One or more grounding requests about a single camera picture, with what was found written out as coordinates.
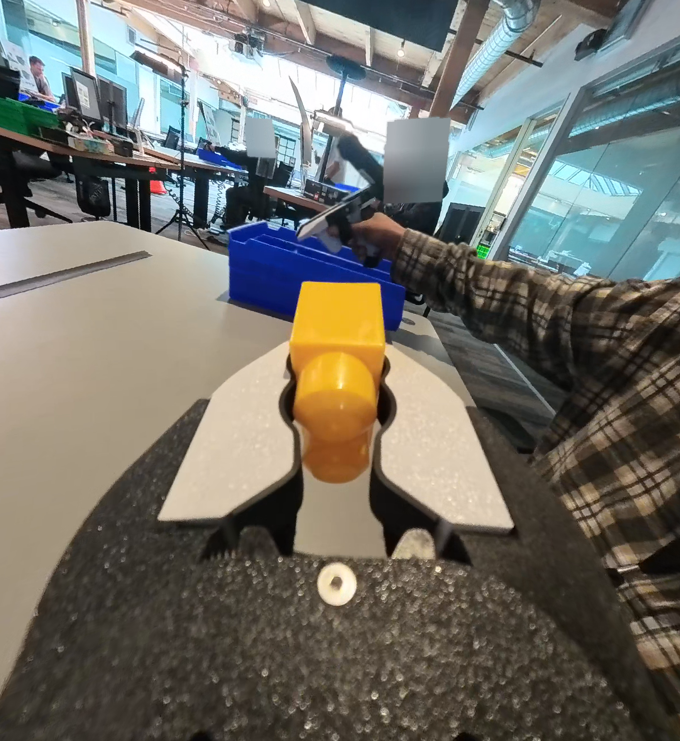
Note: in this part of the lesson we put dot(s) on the yellow two-stud mega block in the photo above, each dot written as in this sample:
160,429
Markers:
337,318

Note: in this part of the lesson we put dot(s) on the person's right hand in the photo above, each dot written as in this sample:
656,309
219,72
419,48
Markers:
380,234

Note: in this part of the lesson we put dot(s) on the black mesh chair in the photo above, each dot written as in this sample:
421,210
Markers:
92,197

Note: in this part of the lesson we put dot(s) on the blue storage bin on desk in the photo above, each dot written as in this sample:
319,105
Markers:
218,157

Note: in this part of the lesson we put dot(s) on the blue plastic bin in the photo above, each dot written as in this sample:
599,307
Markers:
259,278

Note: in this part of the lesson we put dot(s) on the black tripod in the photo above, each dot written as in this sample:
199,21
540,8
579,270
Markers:
185,144

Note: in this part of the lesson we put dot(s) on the person's right forearm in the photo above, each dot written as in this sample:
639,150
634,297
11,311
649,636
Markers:
519,301

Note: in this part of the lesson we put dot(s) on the black computer monitors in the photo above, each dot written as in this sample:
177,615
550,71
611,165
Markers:
111,104

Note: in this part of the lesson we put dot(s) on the stack of green bins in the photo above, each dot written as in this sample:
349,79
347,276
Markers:
4,110

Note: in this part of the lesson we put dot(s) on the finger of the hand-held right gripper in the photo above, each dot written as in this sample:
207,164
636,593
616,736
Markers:
340,208

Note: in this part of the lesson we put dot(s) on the black round lamp on pole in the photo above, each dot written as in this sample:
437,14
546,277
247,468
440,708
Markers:
346,62

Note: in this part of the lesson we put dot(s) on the orange traffic cone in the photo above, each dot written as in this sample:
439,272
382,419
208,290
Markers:
157,188

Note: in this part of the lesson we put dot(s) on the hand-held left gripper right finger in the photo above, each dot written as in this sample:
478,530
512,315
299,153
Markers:
444,457

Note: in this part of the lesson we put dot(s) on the person's plaid-shirted torso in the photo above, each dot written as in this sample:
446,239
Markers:
652,492

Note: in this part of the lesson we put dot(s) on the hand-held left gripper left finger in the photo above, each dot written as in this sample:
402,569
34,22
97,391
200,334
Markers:
230,457

